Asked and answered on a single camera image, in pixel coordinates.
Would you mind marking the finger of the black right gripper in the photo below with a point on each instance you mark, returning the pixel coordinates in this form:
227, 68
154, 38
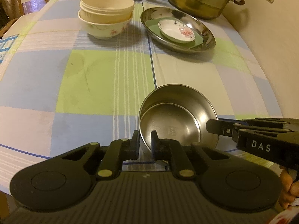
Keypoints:
222, 127
273, 122

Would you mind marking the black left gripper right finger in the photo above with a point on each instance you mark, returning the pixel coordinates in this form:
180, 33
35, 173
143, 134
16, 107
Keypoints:
172, 151

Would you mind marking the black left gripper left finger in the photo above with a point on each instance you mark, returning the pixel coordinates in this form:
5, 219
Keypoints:
113, 156

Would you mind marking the small stainless steel bowl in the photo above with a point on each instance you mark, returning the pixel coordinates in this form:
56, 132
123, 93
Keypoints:
177, 112

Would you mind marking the small floral ceramic dish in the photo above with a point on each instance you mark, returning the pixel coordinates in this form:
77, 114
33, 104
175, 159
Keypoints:
176, 31

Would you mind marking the cream plastic bowl stack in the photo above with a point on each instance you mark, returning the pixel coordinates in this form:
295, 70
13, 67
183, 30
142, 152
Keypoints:
106, 11

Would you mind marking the person's right hand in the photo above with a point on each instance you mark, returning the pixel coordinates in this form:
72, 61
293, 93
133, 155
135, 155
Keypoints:
289, 189

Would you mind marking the checkered tablecloth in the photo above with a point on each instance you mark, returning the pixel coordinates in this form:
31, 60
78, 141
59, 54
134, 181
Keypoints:
62, 88

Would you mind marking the large stainless steel plate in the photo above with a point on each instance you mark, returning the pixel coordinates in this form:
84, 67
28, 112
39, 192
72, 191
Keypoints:
197, 26

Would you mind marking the white floral ceramic bowl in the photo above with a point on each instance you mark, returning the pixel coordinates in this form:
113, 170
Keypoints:
103, 31

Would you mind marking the green square plate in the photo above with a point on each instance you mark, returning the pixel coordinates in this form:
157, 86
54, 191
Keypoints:
152, 25

